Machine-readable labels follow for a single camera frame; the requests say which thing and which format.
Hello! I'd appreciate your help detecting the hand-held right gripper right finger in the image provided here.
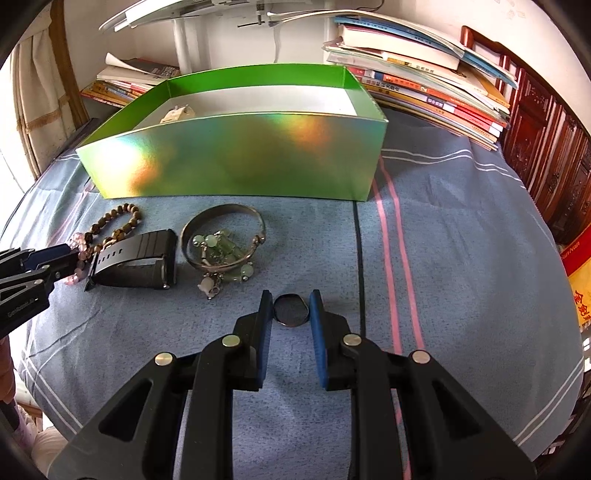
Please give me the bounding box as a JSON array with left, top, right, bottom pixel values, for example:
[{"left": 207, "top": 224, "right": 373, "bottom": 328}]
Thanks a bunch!
[{"left": 308, "top": 290, "right": 539, "bottom": 480}]

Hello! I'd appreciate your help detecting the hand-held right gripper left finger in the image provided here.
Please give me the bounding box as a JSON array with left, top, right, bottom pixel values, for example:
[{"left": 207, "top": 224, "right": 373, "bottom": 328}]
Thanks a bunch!
[{"left": 48, "top": 290, "right": 275, "bottom": 480}]

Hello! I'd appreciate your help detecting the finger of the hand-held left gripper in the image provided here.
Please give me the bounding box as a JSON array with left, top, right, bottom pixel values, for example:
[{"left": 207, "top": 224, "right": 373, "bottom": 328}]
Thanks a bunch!
[
  {"left": 0, "top": 244, "right": 71, "bottom": 278},
  {"left": 0, "top": 254, "right": 78, "bottom": 337}
]

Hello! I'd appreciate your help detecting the dark oval pendant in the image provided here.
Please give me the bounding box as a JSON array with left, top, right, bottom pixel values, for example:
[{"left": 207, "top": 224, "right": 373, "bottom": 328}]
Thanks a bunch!
[{"left": 273, "top": 293, "right": 309, "bottom": 328}]

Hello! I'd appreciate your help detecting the pink bead bracelet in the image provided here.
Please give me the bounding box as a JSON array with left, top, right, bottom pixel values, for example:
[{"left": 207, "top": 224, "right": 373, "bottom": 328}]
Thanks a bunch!
[{"left": 58, "top": 233, "right": 100, "bottom": 284}]

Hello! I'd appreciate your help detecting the black wristwatch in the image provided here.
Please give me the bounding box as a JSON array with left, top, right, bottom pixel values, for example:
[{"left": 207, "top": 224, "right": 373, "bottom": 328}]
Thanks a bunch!
[{"left": 84, "top": 229, "right": 178, "bottom": 292}]

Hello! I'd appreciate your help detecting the brown wooden bead bracelet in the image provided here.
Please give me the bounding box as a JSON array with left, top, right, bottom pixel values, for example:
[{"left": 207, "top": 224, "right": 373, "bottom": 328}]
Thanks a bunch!
[{"left": 90, "top": 203, "right": 146, "bottom": 245}]

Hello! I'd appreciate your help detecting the green jade bead bracelet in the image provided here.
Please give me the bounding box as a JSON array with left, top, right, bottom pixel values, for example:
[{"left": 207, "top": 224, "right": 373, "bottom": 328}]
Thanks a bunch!
[{"left": 191, "top": 228, "right": 254, "bottom": 301}]

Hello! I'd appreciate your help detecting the silver bangle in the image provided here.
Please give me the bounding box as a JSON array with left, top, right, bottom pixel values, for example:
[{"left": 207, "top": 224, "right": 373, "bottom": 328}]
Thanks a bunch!
[{"left": 180, "top": 203, "right": 269, "bottom": 271}]

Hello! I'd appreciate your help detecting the shiny green cardboard box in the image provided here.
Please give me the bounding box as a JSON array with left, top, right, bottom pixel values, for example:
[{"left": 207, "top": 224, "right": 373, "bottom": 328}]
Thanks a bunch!
[{"left": 75, "top": 64, "right": 389, "bottom": 202}]

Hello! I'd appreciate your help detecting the cream curtain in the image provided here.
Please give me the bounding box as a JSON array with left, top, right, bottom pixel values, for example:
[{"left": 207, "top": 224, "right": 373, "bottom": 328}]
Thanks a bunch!
[{"left": 9, "top": 34, "right": 88, "bottom": 181}]

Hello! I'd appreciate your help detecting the blue striped blanket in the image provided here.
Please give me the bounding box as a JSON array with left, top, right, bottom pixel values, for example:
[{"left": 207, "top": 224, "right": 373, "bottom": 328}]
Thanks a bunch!
[{"left": 0, "top": 104, "right": 585, "bottom": 480}]

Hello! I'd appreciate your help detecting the small stack of books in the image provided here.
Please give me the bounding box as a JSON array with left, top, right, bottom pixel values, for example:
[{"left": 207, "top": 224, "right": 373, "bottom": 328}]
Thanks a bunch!
[{"left": 81, "top": 52, "right": 181, "bottom": 109}]

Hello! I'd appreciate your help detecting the white stand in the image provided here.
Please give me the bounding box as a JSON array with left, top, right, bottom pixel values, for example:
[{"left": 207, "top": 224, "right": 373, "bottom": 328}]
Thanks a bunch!
[{"left": 99, "top": 0, "right": 333, "bottom": 77}]

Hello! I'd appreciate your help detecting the red and yellow box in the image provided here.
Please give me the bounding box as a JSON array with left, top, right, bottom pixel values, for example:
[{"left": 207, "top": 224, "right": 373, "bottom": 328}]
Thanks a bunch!
[{"left": 558, "top": 231, "right": 591, "bottom": 330}]

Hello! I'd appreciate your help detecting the tall stack of books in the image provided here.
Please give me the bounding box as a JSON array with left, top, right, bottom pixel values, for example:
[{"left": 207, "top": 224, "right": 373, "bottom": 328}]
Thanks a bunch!
[{"left": 323, "top": 16, "right": 518, "bottom": 151}]

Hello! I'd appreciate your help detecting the carved dark wooden furniture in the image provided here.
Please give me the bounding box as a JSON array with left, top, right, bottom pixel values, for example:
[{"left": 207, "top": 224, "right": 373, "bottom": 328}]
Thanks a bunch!
[{"left": 461, "top": 25, "right": 591, "bottom": 245}]

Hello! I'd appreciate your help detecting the cream link bracelet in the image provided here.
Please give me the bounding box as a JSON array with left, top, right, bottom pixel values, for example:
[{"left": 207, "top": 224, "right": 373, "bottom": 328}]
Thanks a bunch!
[{"left": 160, "top": 105, "right": 195, "bottom": 123}]

